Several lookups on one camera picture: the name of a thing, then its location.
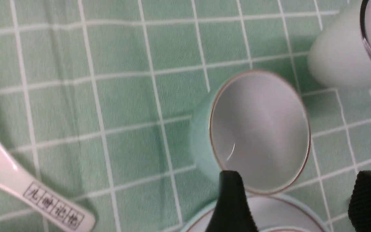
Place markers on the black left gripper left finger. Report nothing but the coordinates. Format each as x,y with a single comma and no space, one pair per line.
231,212

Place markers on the pale blue ceramic cup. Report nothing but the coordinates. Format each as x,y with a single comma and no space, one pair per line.
254,123

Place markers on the pale blue shallow bowl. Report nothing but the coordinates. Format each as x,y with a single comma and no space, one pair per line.
279,210

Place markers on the white cup black rim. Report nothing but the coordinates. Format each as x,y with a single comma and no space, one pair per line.
341,56

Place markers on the green checkered tablecloth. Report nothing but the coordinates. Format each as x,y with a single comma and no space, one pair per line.
96,98

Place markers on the white spoon with characters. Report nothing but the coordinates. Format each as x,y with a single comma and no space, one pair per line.
63,213

